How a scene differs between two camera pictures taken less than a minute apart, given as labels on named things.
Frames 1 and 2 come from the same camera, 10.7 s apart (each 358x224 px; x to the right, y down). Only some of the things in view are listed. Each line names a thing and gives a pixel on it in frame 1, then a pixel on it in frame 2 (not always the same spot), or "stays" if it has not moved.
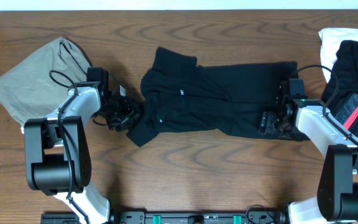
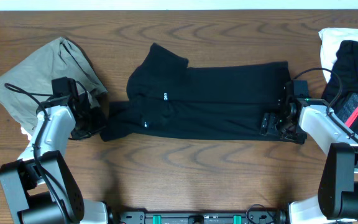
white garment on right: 331,39 stays
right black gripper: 267,123 stays
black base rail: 194,218 stays
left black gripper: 128,109 -> 92,123
